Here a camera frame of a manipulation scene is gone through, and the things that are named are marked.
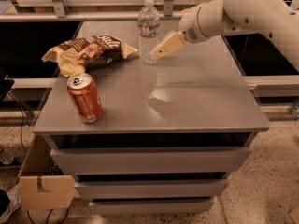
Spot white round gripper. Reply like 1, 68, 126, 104
150, 0, 233, 59

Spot clear plastic water bottle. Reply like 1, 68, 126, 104
138, 0, 160, 64

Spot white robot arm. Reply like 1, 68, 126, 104
150, 0, 299, 70

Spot brown yellow chip bag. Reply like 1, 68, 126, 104
42, 33, 138, 77

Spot grey drawer cabinet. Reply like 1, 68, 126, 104
33, 18, 270, 216

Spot orange soda can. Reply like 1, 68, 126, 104
67, 73, 103, 124

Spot cardboard box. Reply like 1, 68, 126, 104
19, 136, 75, 210

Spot white sneaker shoe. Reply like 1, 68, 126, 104
0, 184, 21, 224

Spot metal shelf frame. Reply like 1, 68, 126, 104
0, 0, 211, 22

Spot black cable on floor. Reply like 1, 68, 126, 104
7, 91, 31, 156

